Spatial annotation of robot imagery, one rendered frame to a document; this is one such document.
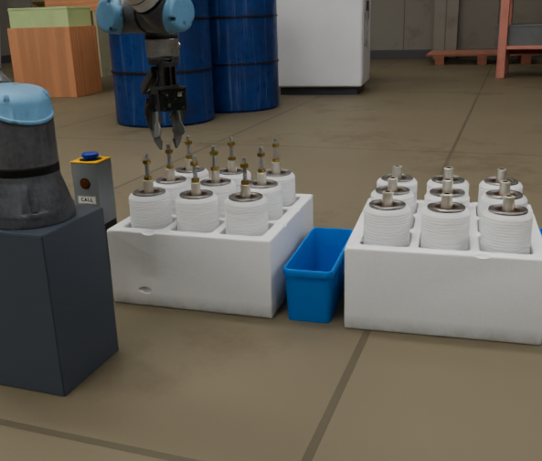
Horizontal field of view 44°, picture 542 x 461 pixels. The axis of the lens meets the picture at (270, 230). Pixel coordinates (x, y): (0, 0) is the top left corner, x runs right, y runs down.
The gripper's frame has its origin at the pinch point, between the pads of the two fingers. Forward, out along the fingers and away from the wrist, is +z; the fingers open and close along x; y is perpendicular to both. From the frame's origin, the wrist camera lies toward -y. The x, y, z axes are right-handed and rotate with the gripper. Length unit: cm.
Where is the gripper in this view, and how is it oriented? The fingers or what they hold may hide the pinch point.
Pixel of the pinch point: (167, 143)
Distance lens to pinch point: 165.3
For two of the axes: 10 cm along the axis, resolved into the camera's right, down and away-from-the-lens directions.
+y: 4.2, 2.7, -8.7
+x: 9.1, -1.5, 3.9
